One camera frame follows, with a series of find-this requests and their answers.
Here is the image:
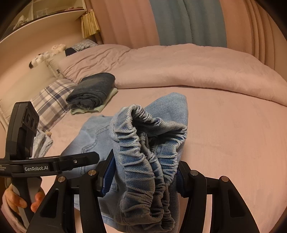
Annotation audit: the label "light blue denim pants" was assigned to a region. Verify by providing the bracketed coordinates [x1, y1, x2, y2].
[62, 93, 188, 232]

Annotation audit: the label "person's left hand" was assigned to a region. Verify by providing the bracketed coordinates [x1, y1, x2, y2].
[4, 185, 45, 214]

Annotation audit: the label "light denim garment at edge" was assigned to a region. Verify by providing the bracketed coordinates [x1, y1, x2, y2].
[32, 130, 53, 158]

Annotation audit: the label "plaid pillow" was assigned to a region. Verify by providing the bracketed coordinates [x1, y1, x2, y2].
[31, 79, 76, 132]

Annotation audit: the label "cream headboard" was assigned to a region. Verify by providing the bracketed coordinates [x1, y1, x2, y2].
[1, 62, 57, 131]

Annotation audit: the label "folded dark denim jeans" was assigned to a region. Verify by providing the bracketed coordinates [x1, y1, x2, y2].
[66, 72, 115, 105]

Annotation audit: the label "cream pillow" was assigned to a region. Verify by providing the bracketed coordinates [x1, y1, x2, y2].
[45, 51, 66, 79]

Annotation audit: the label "folded pale green garment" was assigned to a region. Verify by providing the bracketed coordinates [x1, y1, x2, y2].
[70, 88, 118, 115]

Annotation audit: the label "white plush toy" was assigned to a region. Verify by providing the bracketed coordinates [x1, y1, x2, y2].
[29, 44, 67, 69]

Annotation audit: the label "striped blue pillow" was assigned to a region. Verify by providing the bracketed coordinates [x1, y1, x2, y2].
[65, 39, 98, 56]

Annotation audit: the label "yellow pleated lampshade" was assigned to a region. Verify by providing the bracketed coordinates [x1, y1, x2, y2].
[80, 10, 100, 38]

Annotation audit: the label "pink duvet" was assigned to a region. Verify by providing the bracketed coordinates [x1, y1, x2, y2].
[59, 44, 286, 105]

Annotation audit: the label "blue curtain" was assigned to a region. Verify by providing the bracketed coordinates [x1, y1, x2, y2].
[150, 0, 227, 47]

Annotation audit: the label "wall shelf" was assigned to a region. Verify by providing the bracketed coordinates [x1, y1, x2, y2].
[1, 0, 87, 44]

